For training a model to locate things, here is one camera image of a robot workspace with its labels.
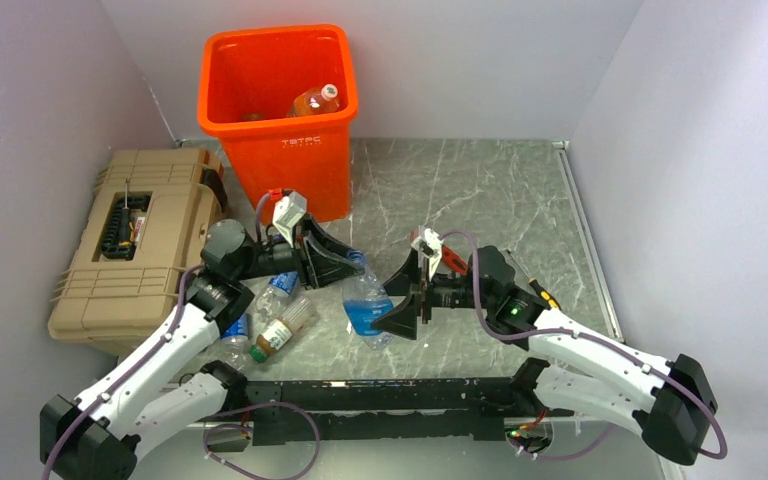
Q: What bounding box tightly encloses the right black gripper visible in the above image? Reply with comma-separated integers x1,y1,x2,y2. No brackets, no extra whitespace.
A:
370,249,494,339

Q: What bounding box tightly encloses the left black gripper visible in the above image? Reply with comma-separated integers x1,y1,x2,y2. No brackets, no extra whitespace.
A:
234,213,364,290

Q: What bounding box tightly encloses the blue crushed bottle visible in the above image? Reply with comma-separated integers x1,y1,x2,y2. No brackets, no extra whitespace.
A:
342,249,394,350

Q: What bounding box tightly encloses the large orange juice bottle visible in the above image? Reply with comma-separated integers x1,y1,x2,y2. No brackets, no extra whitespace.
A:
287,84,340,118

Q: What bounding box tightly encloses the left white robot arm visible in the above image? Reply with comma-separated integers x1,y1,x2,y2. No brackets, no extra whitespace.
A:
39,214,362,479

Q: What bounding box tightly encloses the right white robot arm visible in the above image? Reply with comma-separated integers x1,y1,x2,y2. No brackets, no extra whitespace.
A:
372,246,725,466

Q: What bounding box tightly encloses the orange plastic bin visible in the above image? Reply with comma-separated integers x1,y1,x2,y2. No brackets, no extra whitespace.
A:
197,24,359,222

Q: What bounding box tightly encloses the brown tea bottle green cap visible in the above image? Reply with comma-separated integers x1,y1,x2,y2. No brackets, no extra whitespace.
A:
248,295,317,363

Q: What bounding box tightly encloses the blue label water bottle middle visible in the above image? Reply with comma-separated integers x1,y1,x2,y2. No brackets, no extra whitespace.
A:
255,271,299,321

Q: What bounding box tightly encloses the blue label water bottle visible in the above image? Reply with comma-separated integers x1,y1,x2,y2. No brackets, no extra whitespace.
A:
255,271,299,321
218,313,250,371

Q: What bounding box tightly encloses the blue label water bottle left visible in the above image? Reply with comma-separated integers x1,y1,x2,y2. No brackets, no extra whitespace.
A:
218,313,250,371

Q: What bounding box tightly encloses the yellow black screwdriver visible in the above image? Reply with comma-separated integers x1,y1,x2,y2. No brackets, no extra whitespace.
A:
528,278,561,310

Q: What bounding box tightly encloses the tan tool case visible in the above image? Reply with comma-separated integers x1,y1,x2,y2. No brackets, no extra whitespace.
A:
47,148,229,356

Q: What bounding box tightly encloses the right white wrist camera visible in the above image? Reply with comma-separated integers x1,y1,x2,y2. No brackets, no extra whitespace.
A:
410,226,444,278

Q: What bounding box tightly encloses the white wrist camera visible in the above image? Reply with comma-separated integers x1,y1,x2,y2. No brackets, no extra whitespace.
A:
267,189,308,246
410,226,444,278

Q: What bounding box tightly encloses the adjustable wrench red handle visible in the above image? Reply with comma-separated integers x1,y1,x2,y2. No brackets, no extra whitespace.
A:
442,246,469,275

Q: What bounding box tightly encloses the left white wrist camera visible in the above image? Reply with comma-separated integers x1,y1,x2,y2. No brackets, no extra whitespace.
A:
267,189,308,246

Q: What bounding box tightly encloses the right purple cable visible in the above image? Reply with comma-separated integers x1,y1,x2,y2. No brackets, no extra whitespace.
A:
440,229,730,460

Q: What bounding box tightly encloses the black base frame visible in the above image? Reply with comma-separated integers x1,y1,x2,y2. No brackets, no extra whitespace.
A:
204,377,545,446

